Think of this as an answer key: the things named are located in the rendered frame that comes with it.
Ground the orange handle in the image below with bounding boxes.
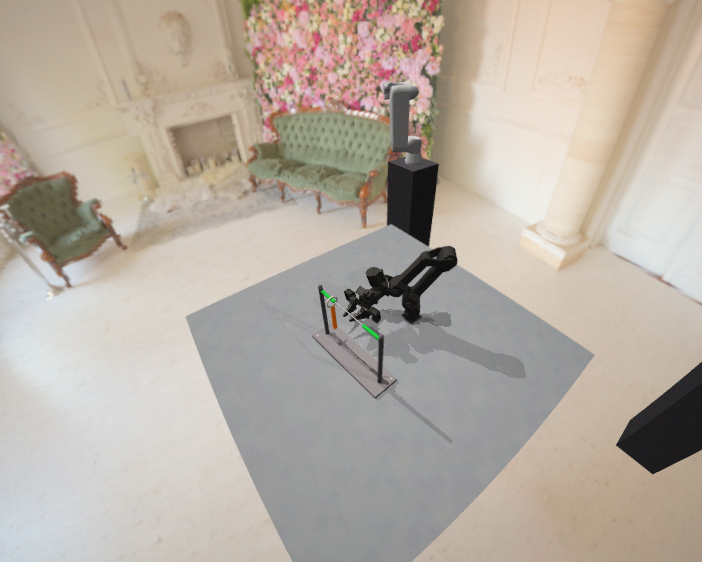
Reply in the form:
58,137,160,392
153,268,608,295
326,296,337,330

